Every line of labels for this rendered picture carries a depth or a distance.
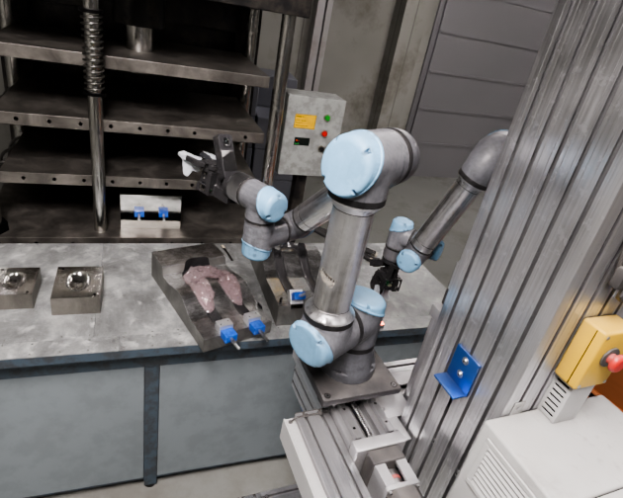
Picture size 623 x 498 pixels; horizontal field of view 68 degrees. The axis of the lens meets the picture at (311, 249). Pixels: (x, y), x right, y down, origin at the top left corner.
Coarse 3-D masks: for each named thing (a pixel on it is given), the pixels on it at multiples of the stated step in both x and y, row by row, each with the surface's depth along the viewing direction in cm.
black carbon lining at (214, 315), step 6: (192, 258) 182; (198, 258) 184; (204, 258) 184; (186, 264) 180; (192, 264) 183; (198, 264) 185; (204, 264) 186; (186, 270) 182; (234, 306) 169; (240, 306) 170; (216, 312) 164; (240, 312) 168; (246, 312) 168; (210, 318) 161; (216, 318) 162
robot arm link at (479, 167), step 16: (480, 144) 128; (496, 144) 125; (480, 160) 126; (496, 160) 125; (464, 176) 128; (480, 176) 126; (448, 192) 135; (464, 192) 130; (480, 192) 130; (448, 208) 134; (464, 208) 134; (432, 224) 139; (448, 224) 137; (416, 240) 143; (432, 240) 141; (400, 256) 145; (416, 256) 144
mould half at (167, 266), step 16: (160, 256) 180; (176, 256) 182; (192, 256) 184; (208, 256) 186; (224, 256) 189; (160, 272) 177; (176, 272) 178; (160, 288) 180; (176, 288) 167; (240, 288) 174; (176, 304) 168; (192, 304) 162; (224, 304) 168; (256, 304) 173; (192, 320) 158; (208, 320) 160; (240, 320) 163; (208, 336) 153; (240, 336) 160; (256, 336) 165
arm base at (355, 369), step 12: (372, 348) 118; (336, 360) 118; (348, 360) 117; (360, 360) 117; (372, 360) 122; (324, 372) 121; (336, 372) 118; (348, 372) 117; (360, 372) 118; (372, 372) 121
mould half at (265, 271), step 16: (272, 256) 192; (288, 256) 194; (320, 256) 199; (256, 272) 199; (272, 272) 188; (288, 272) 190; (272, 288) 179; (304, 288) 182; (272, 304) 176; (288, 304) 170; (304, 304) 172; (288, 320) 173
